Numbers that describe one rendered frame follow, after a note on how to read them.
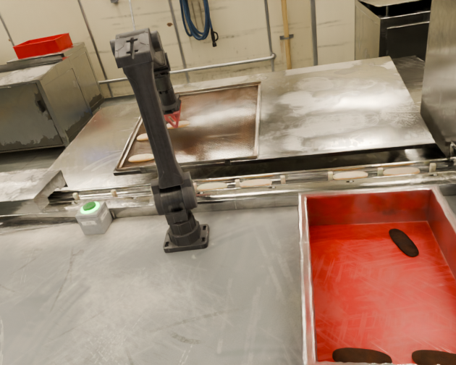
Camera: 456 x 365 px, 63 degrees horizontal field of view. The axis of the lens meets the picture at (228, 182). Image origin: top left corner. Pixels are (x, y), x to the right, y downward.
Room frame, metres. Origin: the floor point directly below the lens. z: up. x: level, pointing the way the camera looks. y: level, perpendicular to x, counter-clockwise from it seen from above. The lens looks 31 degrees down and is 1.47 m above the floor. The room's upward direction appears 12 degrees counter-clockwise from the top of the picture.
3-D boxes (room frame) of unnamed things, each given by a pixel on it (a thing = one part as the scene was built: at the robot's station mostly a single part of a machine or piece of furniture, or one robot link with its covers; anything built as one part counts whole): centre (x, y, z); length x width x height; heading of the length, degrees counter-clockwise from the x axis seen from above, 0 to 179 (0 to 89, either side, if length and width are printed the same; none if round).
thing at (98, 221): (0.95, 0.42, 0.84); 0.08 x 0.08 x 0.11; 77
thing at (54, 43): (4.52, 1.70, 0.94); 0.51 x 0.36 x 0.13; 81
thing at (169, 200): (0.83, 0.15, 0.94); 0.09 x 0.05 x 0.10; 1
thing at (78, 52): (4.52, 1.70, 0.44); 0.70 x 0.55 x 0.87; 77
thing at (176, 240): (0.80, 0.14, 0.86); 0.12 x 0.09 x 0.08; 83
